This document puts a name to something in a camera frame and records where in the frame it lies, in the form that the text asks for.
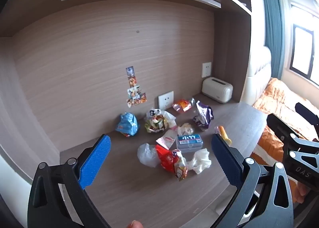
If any white wall socket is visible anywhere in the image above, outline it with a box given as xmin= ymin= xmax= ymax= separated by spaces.
xmin=202 ymin=62 xmax=212 ymax=78
xmin=158 ymin=91 xmax=174 ymax=111

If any white tissue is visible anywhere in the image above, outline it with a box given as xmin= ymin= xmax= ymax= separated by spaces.
xmin=186 ymin=148 xmax=212 ymax=175

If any cream tissue box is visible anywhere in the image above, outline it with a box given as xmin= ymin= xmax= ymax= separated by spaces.
xmin=201 ymin=77 xmax=233 ymax=104

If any pink and white wrapper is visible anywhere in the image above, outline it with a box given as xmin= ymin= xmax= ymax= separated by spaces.
xmin=156 ymin=129 xmax=178 ymax=149

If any red snack bag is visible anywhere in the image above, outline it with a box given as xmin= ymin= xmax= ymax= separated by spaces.
xmin=155 ymin=144 xmax=187 ymax=182

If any blue snack bag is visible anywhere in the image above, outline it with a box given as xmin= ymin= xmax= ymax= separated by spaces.
xmin=115 ymin=112 xmax=138 ymax=137

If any person's right hand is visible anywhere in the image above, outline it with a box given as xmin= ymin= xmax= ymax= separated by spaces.
xmin=294 ymin=181 xmax=312 ymax=203

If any clear plastic bag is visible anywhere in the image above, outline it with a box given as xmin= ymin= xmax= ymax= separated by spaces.
xmin=137 ymin=143 xmax=160 ymax=168

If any large pale cartoon sticker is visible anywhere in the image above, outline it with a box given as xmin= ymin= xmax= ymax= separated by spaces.
xmin=127 ymin=86 xmax=141 ymax=97

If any green and white snack bag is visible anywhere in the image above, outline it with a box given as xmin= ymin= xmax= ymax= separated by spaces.
xmin=145 ymin=108 xmax=177 ymax=134

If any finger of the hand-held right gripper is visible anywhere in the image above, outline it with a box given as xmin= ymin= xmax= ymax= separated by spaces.
xmin=266 ymin=113 xmax=319 ymax=163
xmin=295 ymin=102 xmax=319 ymax=125

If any beige tissue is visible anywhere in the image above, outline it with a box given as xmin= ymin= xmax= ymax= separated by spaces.
xmin=177 ymin=123 xmax=195 ymax=136

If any teal curtain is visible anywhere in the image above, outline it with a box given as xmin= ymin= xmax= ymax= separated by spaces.
xmin=260 ymin=0 xmax=286 ymax=80

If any clear plastic box blue label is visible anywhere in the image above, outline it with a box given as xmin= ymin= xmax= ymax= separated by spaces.
xmin=176 ymin=133 xmax=203 ymax=153

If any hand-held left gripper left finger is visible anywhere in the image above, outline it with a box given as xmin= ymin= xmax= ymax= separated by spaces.
xmin=27 ymin=134 xmax=112 ymax=228

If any cream padded headboard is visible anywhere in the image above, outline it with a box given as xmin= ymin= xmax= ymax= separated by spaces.
xmin=245 ymin=46 xmax=272 ymax=106

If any orange snack wrapper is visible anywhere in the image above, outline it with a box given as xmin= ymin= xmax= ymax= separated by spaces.
xmin=172 ymin=98 xmax=195 ymax=113

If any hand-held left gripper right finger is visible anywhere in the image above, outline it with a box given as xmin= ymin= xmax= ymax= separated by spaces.
xmin=211 ymin=133 xmax=294 ymax=228

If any purple snack wrapper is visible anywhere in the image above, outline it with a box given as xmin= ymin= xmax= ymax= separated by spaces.
xmin=192 ymin=100 xmax=214 ymax=131

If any yellow and orange pen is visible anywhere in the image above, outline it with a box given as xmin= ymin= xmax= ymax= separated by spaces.
xmin=215 ymin=126 xmax=232 ymax=144

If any orange blanket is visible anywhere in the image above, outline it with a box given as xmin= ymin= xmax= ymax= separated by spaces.
xmin=250 ymin=77 xmax=319 ymax=205

